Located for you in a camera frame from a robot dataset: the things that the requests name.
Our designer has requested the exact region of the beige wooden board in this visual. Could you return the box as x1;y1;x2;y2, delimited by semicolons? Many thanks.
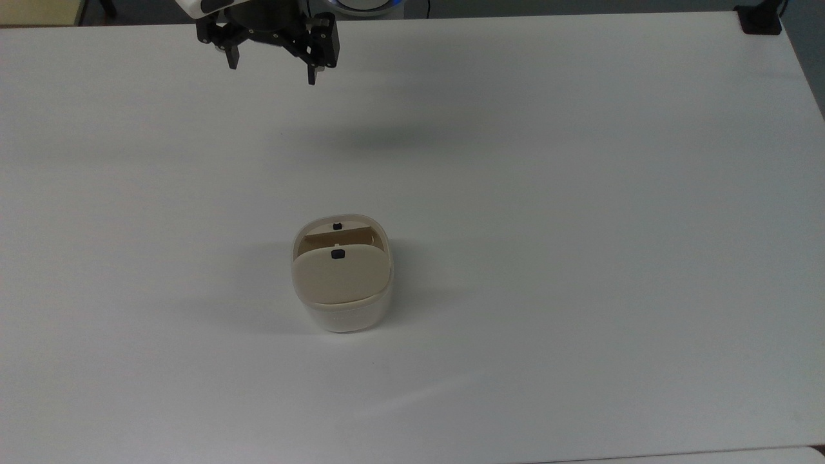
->
0;0;88;27

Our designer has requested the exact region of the cream round trash bin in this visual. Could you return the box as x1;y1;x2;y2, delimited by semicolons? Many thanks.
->
290;213;394;334

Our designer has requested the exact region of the cream trash bin lid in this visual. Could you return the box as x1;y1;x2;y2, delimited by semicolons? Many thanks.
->
292;245;391;304

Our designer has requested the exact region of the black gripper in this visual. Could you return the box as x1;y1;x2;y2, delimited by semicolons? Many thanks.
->
196;0;338;86

